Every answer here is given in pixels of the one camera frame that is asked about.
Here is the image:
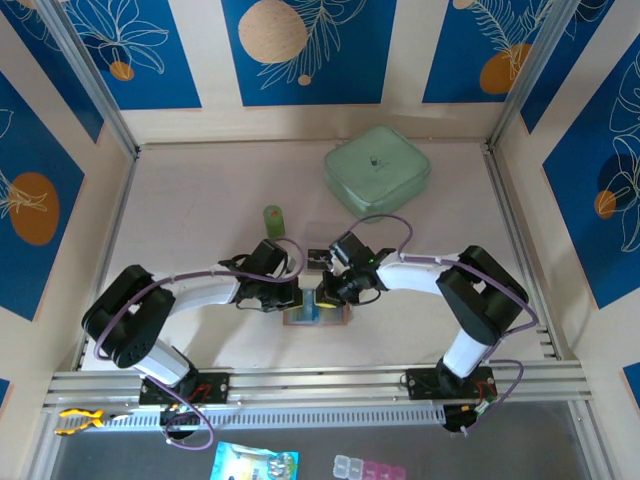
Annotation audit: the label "aluminium side rail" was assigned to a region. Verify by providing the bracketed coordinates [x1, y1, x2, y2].
[73, 149, 141, 372]
[482, 142, 564, 361]

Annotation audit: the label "yellow handled pliers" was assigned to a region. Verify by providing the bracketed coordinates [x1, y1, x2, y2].
[54, 408, 135, 436]

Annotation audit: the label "grey slotted cable duct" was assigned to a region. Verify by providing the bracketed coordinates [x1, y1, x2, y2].
[49, 405, 447, 435]

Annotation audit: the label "green cylindrical can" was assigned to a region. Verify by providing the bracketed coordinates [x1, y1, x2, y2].
[263, 204, 287, 245]

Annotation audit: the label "mint green zip case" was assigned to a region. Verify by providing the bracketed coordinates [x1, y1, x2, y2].
[323, 124, 432, 224]

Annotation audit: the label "dark printed card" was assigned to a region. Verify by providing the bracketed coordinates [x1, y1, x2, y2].
[308, 248, 335, 272]

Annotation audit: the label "tan leather card holder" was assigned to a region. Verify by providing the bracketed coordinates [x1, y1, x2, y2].
[282, 301, 351, 328]

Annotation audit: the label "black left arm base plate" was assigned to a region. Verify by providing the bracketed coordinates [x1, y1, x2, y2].
[138, 372, 231, 406]

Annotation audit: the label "aluminium frame post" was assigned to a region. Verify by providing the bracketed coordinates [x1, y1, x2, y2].
[37, 0, 140, 157]
[485, 0, 585, 154]

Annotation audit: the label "wide aluminium mounting rail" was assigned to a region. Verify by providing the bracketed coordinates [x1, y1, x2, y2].
[42, 360, 596, 410]

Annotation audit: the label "white pink pill organizer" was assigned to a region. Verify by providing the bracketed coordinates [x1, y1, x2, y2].
[332, 454, 407, 480]

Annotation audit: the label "blue printed snack packet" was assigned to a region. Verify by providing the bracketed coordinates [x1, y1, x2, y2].
[209, 441, 300, 480]

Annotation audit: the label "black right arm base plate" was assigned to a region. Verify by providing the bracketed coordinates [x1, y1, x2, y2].
[405, 367, 499, 401]

